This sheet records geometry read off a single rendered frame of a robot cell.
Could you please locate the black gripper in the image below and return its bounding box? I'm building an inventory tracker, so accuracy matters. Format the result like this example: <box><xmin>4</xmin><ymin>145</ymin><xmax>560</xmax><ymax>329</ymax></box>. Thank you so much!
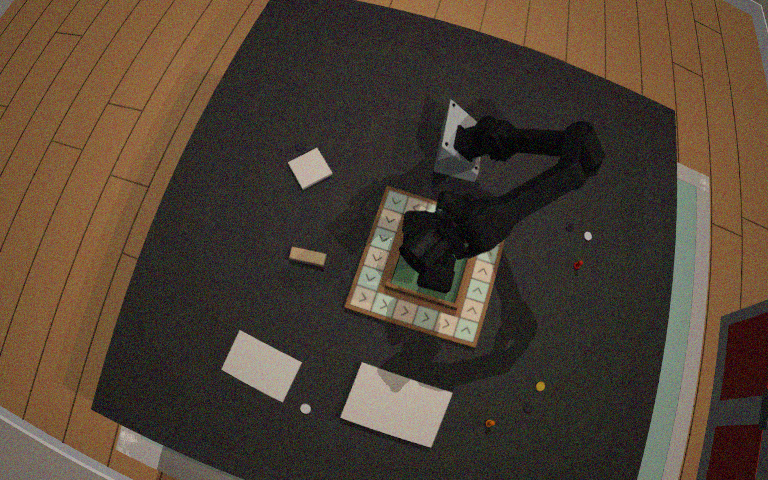
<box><xmin>417</xmin><ymin>191</ymin><xmax>463</xmax><ymax>294</ymax></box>

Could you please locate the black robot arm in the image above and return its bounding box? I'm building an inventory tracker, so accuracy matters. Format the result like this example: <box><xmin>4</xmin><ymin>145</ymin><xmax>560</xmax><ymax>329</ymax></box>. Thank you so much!
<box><xmin>399</xmin><ymin>115</ymin><xmax>605</xmax><ymax>274</ymax></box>

